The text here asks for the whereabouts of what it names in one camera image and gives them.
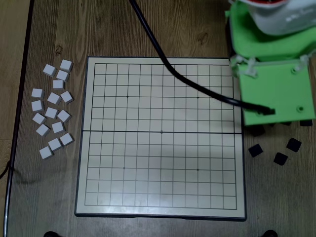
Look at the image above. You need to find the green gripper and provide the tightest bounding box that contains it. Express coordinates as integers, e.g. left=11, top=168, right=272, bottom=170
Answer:
left=225, top=2, right=316, bottom=62

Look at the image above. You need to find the white gridded go board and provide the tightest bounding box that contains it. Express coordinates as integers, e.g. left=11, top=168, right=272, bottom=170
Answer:
left=75, top=56, right=247, bottom=222

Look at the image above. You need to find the white zip tie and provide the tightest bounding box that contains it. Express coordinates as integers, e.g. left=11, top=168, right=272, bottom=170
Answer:
left=295, top=54, right=312, bottom=72
left=244, top=58, right=259, bottom=79
left=229, top=55, right=245, bottom=75

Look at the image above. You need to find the dark table edge trim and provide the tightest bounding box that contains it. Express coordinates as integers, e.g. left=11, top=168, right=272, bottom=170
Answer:
left=2, top=0, right=36, bottom=237

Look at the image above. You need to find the thick black camera cable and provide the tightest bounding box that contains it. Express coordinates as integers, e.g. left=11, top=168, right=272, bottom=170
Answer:
left=129, top=0, right=277, bottom=116

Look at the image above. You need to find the thin black cable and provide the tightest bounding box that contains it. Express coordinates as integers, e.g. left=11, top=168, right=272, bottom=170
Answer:
left=0, top=160, right=13, bottom=179

